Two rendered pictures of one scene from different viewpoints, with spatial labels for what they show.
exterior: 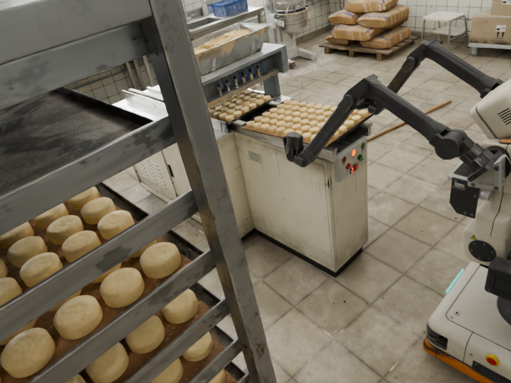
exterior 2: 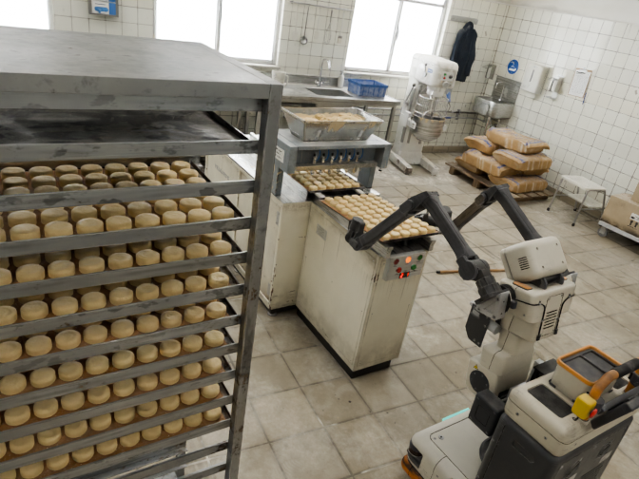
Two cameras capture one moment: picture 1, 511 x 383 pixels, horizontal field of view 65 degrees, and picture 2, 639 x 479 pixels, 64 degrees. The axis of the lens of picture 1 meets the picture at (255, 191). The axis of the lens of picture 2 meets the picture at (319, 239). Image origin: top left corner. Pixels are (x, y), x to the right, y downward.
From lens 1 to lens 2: 0.70 m
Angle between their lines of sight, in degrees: 7
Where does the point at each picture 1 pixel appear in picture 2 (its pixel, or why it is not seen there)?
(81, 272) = (193, 189)
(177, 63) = (270, 120)
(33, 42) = (224, 94)
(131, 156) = (236, 149)
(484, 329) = (457, 458)
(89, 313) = (181, 218)
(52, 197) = (199, 151)
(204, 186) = (261, 178)
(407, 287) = (415, 413)
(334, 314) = (335, 409)
